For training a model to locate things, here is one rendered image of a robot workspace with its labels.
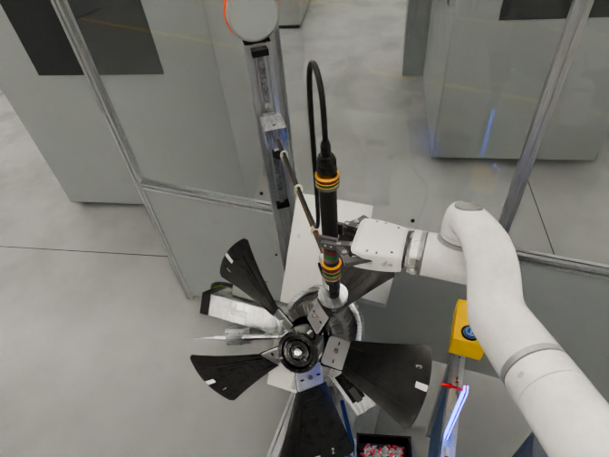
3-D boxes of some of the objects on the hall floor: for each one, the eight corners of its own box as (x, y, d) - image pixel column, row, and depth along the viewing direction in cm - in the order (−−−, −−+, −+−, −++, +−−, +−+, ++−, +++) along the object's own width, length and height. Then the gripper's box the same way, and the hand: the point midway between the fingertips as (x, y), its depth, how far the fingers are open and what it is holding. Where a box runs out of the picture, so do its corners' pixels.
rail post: (426, 428, 215) (451, 350, 160) (434, 431, 214) (462, 353, 159) (425, 436, 212) (450, 359, 158) (433, 439, 211) (461, 363, 156)
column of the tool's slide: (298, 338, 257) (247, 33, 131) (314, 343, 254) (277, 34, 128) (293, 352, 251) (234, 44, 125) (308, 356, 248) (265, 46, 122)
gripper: (421, 208, 84) (333, 193, 89) (406, 270, 73) (306, 249, 79) (417, 234, 89) (333, 218, 95) (402, 296, 78) (309, 275, 84)
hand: (331, 234), depth 86 cm, fingers closed on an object, 4 cm apart
